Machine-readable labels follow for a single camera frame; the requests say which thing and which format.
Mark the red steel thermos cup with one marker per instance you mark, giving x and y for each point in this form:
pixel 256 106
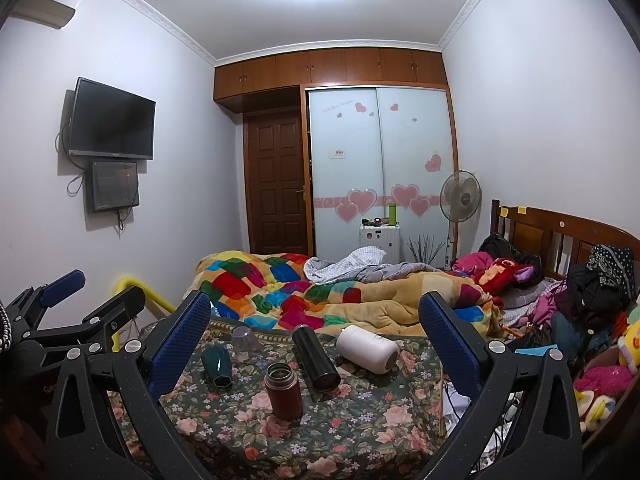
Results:
pixel 283 389

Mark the colourful patchwork blanket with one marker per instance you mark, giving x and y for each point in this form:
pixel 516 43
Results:
pixel 270 292

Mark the standing electric fan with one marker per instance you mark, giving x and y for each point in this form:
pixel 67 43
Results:
pixel 460 197

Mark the grey white crumpled cloth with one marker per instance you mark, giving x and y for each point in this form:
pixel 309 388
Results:
pixel 363 265

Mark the red plush toy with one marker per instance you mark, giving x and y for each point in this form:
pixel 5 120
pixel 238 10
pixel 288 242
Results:
pixel 502 274

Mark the yellow padded rail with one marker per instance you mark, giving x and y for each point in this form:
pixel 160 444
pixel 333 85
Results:
pixel 155 305

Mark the frosted wardrobe with hearts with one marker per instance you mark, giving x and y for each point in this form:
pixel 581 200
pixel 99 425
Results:
pixel 373 146

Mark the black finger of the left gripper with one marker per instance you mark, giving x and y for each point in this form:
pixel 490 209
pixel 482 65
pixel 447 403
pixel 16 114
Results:
pixel 114 314

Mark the wall mounted black television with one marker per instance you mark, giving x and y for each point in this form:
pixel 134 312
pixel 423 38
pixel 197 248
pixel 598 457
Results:
pixel 109 122

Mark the pink plush toy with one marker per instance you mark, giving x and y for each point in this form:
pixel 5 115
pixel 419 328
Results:
pixel 610 381

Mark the white insulated bottle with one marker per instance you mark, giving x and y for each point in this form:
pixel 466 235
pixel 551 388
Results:
pixel 374 353

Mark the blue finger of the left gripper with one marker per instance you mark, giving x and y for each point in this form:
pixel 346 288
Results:
pixel 64 287

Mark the green bottle on cabinet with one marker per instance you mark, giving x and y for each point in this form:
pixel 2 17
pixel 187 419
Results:
pixel 392 214

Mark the brown wooden door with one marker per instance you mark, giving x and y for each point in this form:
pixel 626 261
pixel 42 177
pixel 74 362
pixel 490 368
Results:
pixel 274 183

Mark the floral tablecloth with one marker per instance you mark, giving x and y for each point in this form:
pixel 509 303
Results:
pixel 369 427

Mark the black cylindrical flask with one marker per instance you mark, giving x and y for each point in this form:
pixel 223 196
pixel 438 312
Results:
pixel 316 363

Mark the small wall monitor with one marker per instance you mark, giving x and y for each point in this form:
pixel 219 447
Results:
pixel 111 185

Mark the white small cabinet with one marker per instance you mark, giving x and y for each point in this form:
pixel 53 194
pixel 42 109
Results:
pixel 384 237

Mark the wooden bed headboard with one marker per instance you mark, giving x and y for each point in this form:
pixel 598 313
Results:
pixel 560 240

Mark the yellow plush toy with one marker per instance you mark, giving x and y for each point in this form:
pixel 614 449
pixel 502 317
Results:
pixel 628 347

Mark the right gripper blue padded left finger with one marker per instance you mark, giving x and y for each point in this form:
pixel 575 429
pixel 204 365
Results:
pixel 170 345

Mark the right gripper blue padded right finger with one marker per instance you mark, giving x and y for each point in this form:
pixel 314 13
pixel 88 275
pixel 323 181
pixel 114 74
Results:
pixel 459 347

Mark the clear glass cup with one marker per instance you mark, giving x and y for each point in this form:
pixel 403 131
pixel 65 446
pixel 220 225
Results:
pixel 244 342

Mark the dark green faceted cup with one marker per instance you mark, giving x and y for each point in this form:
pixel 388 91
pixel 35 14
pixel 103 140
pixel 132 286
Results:
pixel 217 365

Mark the blue booklet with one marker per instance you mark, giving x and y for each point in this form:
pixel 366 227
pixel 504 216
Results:
pixel 536 351

